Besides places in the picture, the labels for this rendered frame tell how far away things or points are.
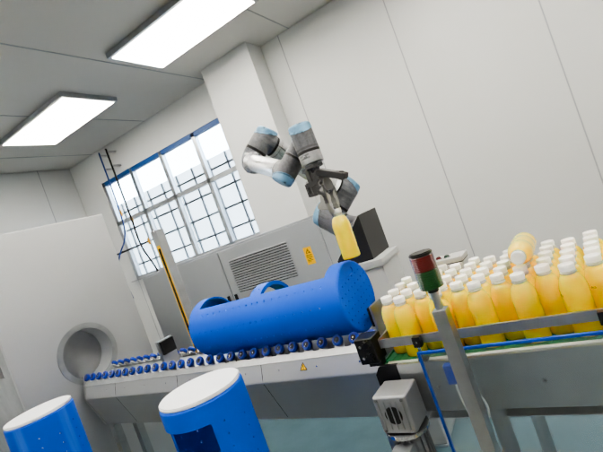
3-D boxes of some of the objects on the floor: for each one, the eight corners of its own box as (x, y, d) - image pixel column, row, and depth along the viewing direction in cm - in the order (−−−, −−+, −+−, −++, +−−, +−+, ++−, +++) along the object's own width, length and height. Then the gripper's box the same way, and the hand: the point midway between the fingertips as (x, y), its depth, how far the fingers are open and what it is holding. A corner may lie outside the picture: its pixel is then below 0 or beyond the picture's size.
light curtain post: (247, 473, 283) (157, 230, 281) (253, 473, 280) (162, 228, 277) (240, 479, 278) (149, 232, 276) (248, 480, 275) (155, 230, 272)
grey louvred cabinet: (220, 382, 494) (176, 265, 492) (393, 356, 389) (338, 205, 386) (187, 408, 447) (139, 278, 445) (375, 386, 341) (312, 214, 339)
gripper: (310, 168, 174) (329, 217, 174) (295, 170, 165) (315, 222, 164) (327, 160, 169) (347, 210, 169) (313, 161, 160) (334, 215, 160)
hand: (336, 211), depth 165 cm, fingers closed on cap, 4 cm apart
